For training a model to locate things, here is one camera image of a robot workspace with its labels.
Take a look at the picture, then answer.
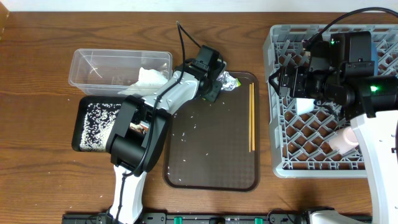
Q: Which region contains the yellow snack wrapper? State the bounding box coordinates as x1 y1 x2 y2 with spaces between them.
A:
216 71 241 91

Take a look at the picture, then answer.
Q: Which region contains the bowl of rice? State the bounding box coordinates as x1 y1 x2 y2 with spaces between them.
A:
295 98 315 116

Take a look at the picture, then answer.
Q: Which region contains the wooden chopstick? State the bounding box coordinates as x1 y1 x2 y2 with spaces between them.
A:
251 83 256 151
249 84 252 152

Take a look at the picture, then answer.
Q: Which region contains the white napkin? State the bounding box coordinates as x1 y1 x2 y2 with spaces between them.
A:
118 67 168 96

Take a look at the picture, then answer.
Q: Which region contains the pink cup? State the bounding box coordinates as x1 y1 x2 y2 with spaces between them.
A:
328 127 359 154

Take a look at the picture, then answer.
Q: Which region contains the brown food scrap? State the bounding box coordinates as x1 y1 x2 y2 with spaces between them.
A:
129 123 148 134

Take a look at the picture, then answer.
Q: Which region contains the blue plate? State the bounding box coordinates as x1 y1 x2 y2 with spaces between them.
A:
371 42 378 76

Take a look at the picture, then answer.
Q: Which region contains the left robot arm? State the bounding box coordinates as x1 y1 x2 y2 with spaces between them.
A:
106 45 226 223

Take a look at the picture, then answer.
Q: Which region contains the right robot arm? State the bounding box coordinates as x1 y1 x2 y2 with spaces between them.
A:
268 8 397 223

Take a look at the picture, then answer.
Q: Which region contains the grey dishwasher rack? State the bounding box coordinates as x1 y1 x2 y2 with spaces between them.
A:
262 24 397 179

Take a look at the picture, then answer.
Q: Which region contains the brown serving tray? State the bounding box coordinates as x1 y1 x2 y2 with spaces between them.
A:
163 72 260 192

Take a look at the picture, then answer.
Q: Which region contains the white rice pile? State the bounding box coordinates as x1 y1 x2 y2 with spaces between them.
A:
79 103 121 152

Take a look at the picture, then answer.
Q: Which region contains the clear plastic bin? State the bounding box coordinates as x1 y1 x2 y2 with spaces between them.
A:
68 49 172 96

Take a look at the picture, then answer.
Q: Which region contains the black tray bin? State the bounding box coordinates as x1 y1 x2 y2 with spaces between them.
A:
72 96 124 152

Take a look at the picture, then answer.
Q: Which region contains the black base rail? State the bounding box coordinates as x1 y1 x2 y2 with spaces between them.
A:
61 207 374 224

